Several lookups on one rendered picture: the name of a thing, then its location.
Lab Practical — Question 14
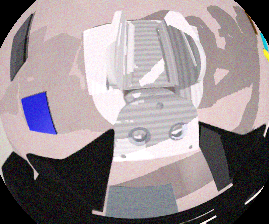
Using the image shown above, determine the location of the blue rectangular plate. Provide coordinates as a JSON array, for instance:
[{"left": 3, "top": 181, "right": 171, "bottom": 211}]
[{"left": 21, "top": 92, "right": 57, "bottom": 135}]

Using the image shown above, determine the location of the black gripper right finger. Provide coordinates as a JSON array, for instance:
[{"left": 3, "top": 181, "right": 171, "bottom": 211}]
[{"left": 198, "top": 120, "right": 267, "bottom": 192}]

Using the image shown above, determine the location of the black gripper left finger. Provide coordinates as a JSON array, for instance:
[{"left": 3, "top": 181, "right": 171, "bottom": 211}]
[{"left": 26, "top": 129, "right": 115, "bottom": 212}]

